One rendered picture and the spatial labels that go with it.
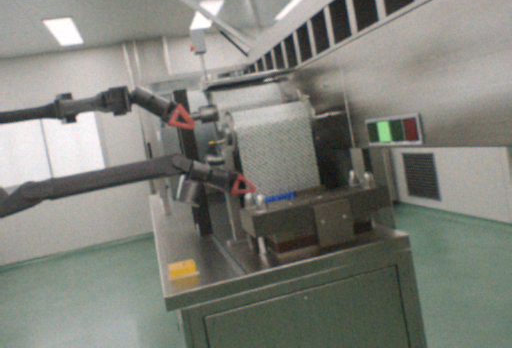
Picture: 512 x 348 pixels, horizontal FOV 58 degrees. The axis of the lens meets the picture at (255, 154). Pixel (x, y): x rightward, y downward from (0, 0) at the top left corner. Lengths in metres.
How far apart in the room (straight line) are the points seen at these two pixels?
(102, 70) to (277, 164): 5.77
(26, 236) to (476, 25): 6.73
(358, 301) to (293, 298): 0.18
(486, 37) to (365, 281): 0.69
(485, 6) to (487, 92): 0.15
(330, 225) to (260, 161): 0.31
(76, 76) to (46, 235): 2.25
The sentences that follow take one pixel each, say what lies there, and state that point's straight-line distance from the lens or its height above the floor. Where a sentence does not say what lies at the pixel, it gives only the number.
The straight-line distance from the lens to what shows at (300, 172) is 1.45.
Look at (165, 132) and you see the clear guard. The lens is 2.41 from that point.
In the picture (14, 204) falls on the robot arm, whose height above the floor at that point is 1.17.
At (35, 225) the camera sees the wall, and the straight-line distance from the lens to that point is 7.16.
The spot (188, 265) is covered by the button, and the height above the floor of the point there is 0.92.
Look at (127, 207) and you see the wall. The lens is 6.99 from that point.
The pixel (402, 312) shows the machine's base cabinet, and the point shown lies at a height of 0.70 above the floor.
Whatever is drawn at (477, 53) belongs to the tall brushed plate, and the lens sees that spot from 0.94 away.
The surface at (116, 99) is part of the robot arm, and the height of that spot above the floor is 1.41.
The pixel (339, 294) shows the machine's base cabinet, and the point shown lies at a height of 0.79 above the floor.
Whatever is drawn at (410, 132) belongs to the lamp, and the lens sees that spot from 1.13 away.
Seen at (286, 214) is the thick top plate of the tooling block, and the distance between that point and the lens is 1.24.
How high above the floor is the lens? 1.25
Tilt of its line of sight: 3 degrees down
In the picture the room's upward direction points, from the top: 10 degrees counter-clockwise
